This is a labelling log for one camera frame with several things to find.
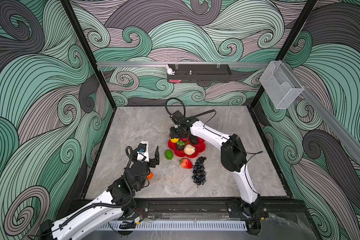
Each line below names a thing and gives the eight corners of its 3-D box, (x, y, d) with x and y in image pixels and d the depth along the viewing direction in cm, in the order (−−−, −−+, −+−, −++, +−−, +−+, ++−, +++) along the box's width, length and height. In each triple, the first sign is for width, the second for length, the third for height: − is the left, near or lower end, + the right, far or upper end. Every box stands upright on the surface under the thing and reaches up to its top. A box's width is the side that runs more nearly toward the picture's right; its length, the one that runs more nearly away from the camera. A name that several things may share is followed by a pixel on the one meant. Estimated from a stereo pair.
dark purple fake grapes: (191, 185, 82) (192, 183, 79) (193, 158, 93) (194, 155, 90) (205, 187, 81) (206, 185, 79) (205, 159, 92) (206, 157, 89)
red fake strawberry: (180, 168, 88) (181, 166, 85) (180, 160, 91) (180, 158, 89) (192, 168, 88) (192, 166, 85) (191, 160, 91) (192, 158, 89)
